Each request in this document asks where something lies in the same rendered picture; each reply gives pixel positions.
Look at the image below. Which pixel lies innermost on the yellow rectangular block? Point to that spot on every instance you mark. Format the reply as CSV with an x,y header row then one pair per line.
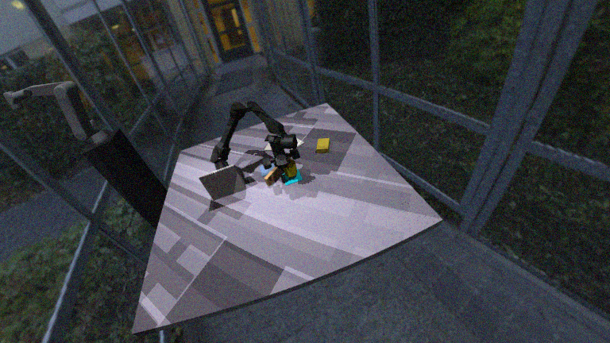
x,y
323,145

